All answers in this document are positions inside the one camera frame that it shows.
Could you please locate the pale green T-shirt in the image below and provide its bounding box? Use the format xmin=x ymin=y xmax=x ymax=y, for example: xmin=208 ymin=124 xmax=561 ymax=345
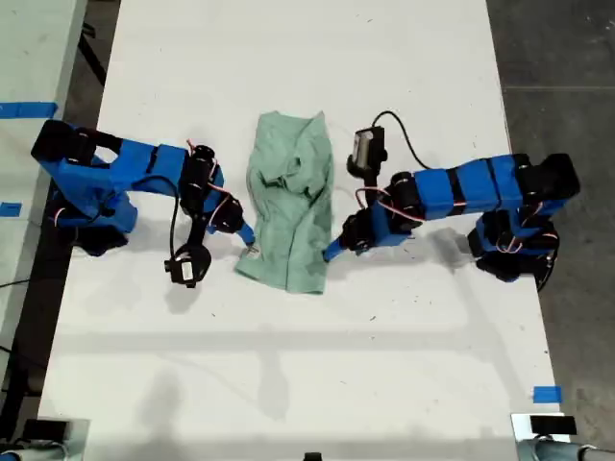
xmin=234 ymin=109 xmax=335 ymax=295

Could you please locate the black metal stand leg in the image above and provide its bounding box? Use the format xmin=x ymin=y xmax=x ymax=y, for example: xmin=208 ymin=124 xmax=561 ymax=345
xmin=76 ymin=21 xmax=110 ymax=90

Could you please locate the long blue tape strip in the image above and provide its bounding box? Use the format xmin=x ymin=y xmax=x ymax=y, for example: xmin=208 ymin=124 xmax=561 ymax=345
xmin=0 ymin=101 xmax=59 ymax=119

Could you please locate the blue tape square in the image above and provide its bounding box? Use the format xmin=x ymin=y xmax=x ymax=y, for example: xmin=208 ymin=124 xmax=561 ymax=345
xmin=532 ymin=385 xmax=564 ymax=404

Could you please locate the small black box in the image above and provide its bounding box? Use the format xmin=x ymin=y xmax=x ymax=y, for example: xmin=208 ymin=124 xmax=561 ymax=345
xmin=22 ymin=419 xmax=69 ymax=442
xmin=529 ymin=415 xmax=578 ymax=436

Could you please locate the pale side table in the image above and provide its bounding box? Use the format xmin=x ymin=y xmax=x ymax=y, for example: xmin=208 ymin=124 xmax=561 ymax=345
xmin=0 ymin=0 xmax=89 ymax=385

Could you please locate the silver metal plate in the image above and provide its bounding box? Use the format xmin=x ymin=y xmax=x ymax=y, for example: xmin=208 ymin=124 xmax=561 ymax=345
xmin=61 ymin=418 xmax=91 ymax=461

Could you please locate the camera black cable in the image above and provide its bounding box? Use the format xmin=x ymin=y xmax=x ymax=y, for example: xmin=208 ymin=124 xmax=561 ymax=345
xmin=373 ymin=110 xmax=436 ymax=170
xmin=136 ymin=175 xmax=186 ymax=263

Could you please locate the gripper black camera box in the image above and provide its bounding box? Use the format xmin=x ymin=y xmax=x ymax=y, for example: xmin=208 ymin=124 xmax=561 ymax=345
xmin=163 ymin=243 xmax=213 ymax=290

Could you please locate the gripper grey camera box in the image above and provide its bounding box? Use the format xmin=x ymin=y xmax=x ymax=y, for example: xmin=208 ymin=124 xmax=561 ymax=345
xmin=347 ymin=126 xmax=388 ymax=180

